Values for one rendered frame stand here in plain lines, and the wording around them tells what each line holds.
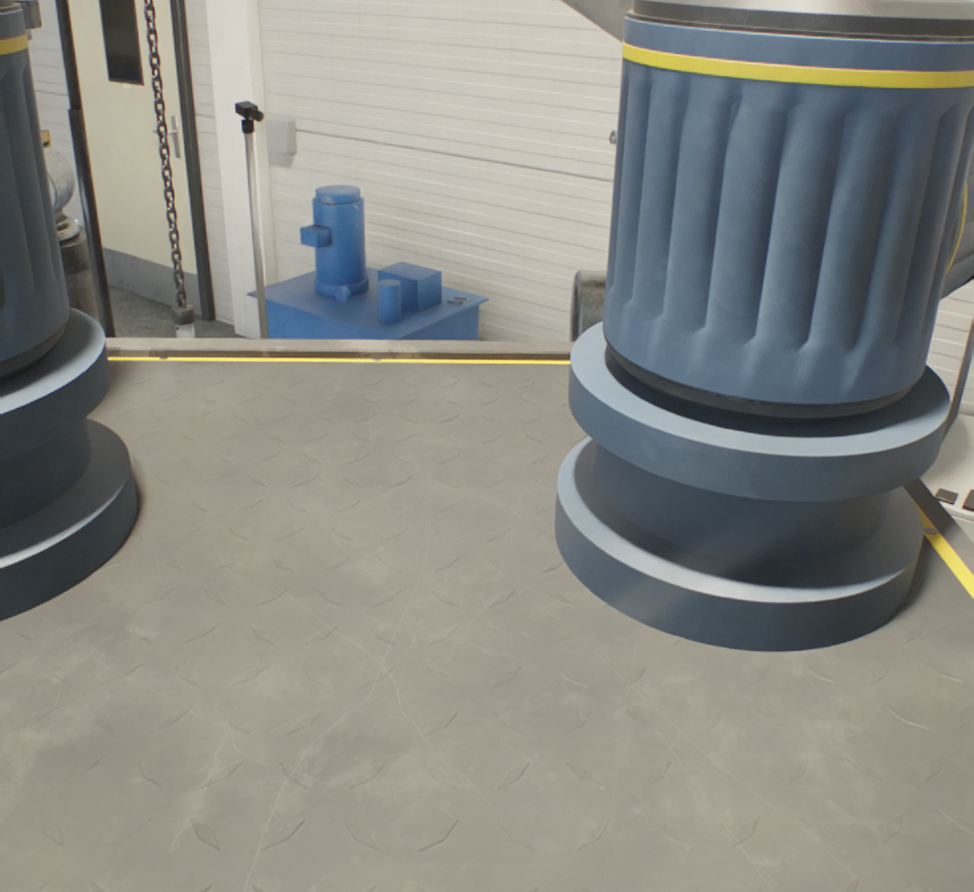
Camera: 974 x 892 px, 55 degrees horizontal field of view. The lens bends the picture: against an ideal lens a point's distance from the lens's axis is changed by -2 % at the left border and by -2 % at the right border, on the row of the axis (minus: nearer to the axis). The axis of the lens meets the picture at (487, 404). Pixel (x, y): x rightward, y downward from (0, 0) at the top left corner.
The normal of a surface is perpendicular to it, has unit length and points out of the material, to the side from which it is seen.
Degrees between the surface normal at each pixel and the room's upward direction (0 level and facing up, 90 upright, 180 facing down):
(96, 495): 23
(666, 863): 0
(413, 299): 90
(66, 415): 90
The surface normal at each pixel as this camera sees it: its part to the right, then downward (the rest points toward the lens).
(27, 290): 0.97, 0.11
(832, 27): -0.22, 0.42
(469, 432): 0.02, -0.90
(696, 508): -0.47, 0.37
